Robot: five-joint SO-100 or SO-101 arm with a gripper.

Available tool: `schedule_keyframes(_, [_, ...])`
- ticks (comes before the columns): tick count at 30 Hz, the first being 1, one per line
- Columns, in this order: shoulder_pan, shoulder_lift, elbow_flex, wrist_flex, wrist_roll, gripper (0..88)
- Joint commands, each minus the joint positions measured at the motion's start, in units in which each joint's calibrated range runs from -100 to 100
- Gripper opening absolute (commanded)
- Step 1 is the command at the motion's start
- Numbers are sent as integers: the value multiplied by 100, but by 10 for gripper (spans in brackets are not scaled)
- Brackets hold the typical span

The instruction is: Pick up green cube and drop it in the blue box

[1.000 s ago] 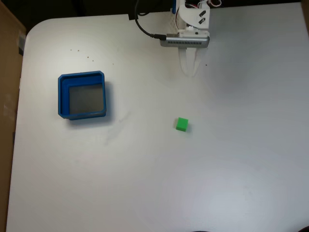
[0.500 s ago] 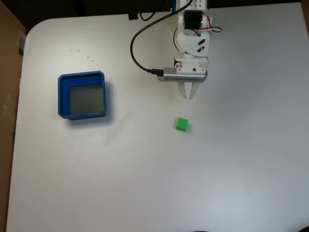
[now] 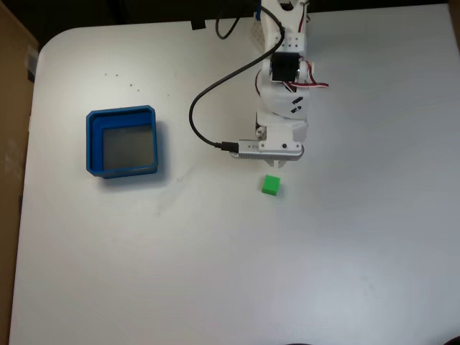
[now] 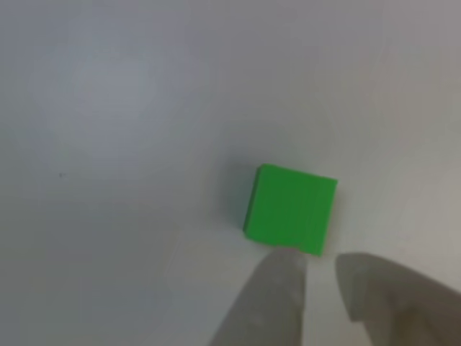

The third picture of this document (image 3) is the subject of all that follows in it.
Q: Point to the green cube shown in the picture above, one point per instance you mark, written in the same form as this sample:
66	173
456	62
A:
270	185

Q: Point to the black tape piece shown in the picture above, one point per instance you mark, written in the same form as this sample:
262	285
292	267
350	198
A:
198	25

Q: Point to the blue square box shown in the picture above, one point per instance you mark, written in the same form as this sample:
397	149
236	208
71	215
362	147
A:
122	143

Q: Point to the silver oval camera box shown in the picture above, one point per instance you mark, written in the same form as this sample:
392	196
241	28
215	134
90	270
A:
269	154

